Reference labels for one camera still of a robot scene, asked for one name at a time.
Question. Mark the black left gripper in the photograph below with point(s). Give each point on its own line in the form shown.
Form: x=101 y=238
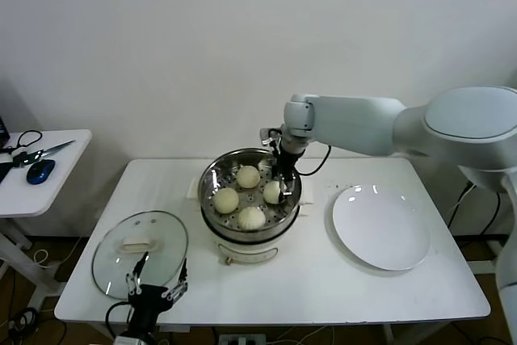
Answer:
x=149 y=298

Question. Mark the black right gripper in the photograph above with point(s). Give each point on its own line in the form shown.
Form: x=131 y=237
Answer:
x=287 y=163

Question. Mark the white steamed baozi bun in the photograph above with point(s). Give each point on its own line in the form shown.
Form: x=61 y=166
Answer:
x=271 y=192
x=226 y=200
x=248 y=177
x=251 y=218

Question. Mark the round glass pot lid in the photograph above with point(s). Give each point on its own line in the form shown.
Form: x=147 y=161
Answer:
x=117 y=268

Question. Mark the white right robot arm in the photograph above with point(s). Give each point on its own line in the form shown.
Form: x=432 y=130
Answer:
x=363 y=119

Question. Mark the stainless steel steamer basket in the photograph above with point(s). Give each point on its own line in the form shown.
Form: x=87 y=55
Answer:
x=291 y=211

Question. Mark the white electric cooker base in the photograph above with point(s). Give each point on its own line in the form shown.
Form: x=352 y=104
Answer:
x=246 y=246

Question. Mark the large white plate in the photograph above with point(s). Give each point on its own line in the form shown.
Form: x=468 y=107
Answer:
x=379 y=228

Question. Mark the white side table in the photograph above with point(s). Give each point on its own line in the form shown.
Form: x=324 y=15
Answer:
x=44 y=195

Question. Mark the blue computer mouse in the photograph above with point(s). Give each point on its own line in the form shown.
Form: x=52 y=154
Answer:
x=40 y=171

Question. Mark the black device with lights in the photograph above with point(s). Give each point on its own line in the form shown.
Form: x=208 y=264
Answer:
x=24 y=159

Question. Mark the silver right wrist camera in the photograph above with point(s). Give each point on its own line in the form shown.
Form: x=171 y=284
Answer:
x=270 y=135

